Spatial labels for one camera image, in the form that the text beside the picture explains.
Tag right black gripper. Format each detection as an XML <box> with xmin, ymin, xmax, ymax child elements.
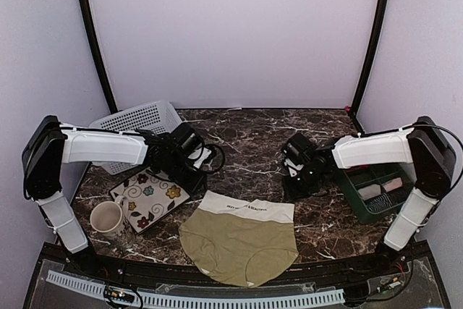
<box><xmin>281</xmin><ymin>165</ymin><xmax>326</xmax><ymax>201</ymax></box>

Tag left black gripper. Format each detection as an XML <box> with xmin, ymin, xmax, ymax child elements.
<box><xmin>164</xmin><ymin>153</ymin><xmax>208</xmax><ymax>195</ymax></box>

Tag pink white underwear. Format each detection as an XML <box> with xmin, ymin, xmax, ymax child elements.
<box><xmin>382</xmin><ymin>177</ymin><xmax>403</xmax><ymax>192</ymax></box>

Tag olive green cloth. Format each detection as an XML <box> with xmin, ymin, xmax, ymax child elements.
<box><xmin>179</xmin><ymin>191</ymin><xmax>299</xmax><ymax>288</ymax></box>

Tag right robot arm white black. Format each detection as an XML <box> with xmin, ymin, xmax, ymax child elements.
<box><xmin>281</xmin><ymin>116</ymin><xmax>461</xmax><ymax>276</ymax></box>

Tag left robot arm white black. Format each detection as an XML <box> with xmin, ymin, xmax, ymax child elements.
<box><xmin>22</xmin><ymin>115</ymin><xmax>225</xmax><ymax>277</ymax></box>

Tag white plastic mesh basket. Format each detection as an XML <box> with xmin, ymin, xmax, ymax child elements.
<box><xmin>88</xmin><ymin>99</ymin><xmax>182</xmax><ymax>175</ymax></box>

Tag floral square ceramic plate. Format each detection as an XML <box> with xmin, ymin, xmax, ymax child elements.
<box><xmin>109</xmin><ymin>169</ymin><xmax>190</xmax><ymax>234</ymax></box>

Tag grey rolled cloth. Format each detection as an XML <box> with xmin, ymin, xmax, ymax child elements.
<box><xmin>358</xmin><ymin>184</ymin><xmax>382</xmax><ymax>201</ymax></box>

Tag green divided organizer box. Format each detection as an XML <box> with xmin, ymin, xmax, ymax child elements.
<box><xmin>334</xmin><ymin>164</ymin><xmax>414</xmax><ymax>224</ymax></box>

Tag black striped rolled cloth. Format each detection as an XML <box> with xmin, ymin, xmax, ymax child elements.
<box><xmin>366</xmin><ymin>194</ymin><xmax>396</xmax><ymax>213</ymax></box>

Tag beige floral mug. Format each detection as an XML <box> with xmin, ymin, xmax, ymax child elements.
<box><xmin>90</xmin><ymin>195</ymin><xmax>135</xmax><ymax>249</ymax></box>

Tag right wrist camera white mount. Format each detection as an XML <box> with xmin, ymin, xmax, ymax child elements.
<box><xmin>284</xmin><ymin>158</ymin><xmax>304</xmax><ymax>177</ymax></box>

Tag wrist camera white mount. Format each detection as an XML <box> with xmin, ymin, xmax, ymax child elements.
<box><xmin>192</xmin><ymin>148</ymin><xmax>212</xmax><ymax>169</ymax></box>
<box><xmin>284</xmin><ymin>158</ymin><xmax>304</xmax><ymax>177</ymax></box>

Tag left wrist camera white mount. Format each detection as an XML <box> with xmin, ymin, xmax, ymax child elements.
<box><xmin>192</xmin><ymin>148</ymin><xmax>212</xmax><ymax>169</ymax></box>

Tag black front table rail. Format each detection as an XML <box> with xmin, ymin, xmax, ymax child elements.
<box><xmin>35</xmin><ymin>240</ymin><xmax>435</xmax><ymax>288</ymax></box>

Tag white slotted cable duct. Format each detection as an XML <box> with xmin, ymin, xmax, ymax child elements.
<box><xmin>46</xmin><ymin>271</ymin><xmax>345</xmax><ymax>308</ymax></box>

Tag left black frame post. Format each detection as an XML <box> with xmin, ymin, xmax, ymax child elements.
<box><xmin>78</xmin><ymin>0</ymin><xmax>118</xmax><ymax>114</ymax></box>

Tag black frame post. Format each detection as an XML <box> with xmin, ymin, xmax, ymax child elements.
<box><xmin>349</xmin><ymin>0</ymin><xmax>388</xmax><ymax>119</ymax></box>
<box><xmin>78</xmin><ymin>0</ymin><xmax>118</xmax><ymax>114</ymax></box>

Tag right black frame post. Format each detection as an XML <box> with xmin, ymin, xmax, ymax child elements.
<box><xmin>349</xmin><ymin>0</ymin><xmax>388</xmax><ymax>119</ymax></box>

